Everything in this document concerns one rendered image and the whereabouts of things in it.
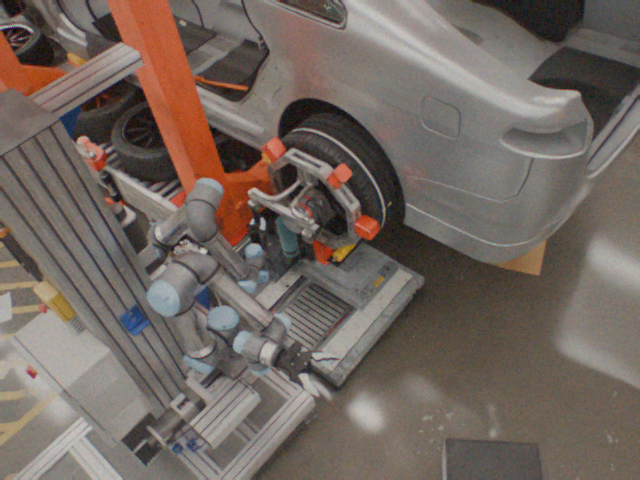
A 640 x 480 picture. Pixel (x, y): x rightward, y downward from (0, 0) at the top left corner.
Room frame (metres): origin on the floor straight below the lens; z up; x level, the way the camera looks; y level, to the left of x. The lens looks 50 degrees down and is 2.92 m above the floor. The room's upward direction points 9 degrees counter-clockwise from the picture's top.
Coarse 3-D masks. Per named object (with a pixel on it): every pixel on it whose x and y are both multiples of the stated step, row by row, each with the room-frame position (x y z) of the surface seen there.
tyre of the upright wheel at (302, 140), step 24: (312, 120) 2.25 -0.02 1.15; (336, 120) 2.19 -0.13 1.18; (288, 144) 2.17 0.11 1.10; (312, 144) 2.06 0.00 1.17; (336, 144) 2.03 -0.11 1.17; (360, 144) 2.04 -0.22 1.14; (360, 168) 1.94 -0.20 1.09; (384, 168) 1.97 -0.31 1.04; (360, 192) 1.87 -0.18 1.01; (384, 192) 1.90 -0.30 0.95; (384, 216) 1.87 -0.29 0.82; (360, 240) 1.88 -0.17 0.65
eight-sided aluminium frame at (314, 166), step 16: (288, 160) 2.06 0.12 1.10; (304, 160) 2.04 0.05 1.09; (272, 176) 2.16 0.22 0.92; (320, 176) 1.92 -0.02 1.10; (272, 192) 2.18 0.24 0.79; (336, 192) 1.86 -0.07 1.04; (352, 208) 1.81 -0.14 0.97; (352, 224) 1.80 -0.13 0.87; (320, 240) 1.97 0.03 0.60; (336, 240) 1.90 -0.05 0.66; (352, 240) 1.81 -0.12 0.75
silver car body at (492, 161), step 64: (0, 0) 4.60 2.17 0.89; (64, 0) 3.98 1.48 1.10; (192, 0) 3.98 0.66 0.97; (256, 0) 2.43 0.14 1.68; (320, 0) 2.22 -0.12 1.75; (384, 0) 2.07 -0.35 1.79; (448, 0) 3.31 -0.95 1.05; (512, 0) 3.11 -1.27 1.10; (576, 0) 3.04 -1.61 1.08; (192, 64) 3.48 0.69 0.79; (256, 64) 3.35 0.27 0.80; (320, 64) 2.17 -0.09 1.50; (384, 64) 1.94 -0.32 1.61; (448, 64) 1.78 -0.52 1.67; (512, 64) 2.74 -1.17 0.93; (576, 64) 2.67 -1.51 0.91; (256, 128) 2.57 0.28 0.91; (384, 128) 1.93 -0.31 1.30; (448, 128) 1.71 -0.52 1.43; (512, 128) 1.65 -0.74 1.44; (576, 128) 1.59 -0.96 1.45; (448, 192) 1.70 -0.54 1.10; (512, 192) 1.52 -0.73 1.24; (576, 192) 1.53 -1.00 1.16; (512, 256) 1.53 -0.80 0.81
